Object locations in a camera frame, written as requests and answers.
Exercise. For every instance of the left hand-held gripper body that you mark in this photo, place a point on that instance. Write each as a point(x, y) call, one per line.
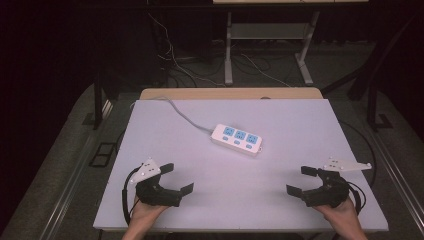
point(156, 195)

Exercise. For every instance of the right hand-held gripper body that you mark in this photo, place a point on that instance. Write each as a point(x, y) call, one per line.
point(328, 193)

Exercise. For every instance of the white power strip blue sockets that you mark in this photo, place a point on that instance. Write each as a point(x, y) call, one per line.
point(236, 140)

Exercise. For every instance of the person's left hand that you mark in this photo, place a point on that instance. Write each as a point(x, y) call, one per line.
point(143, 215)

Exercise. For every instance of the person's right hand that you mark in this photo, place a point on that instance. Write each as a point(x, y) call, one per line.
point(340, 215)

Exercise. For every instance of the black metal stand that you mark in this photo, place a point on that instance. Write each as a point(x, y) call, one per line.
point(97, 103)
point(373, 106)

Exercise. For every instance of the black rectangular floor frame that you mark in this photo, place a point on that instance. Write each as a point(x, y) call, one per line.
point(103, 154)

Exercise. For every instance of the aluminium floor rail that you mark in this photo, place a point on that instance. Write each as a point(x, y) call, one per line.
point(396, 170)
point(71, 180)

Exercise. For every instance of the white metal desk frame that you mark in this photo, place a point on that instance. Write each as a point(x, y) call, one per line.
point(270, 31)

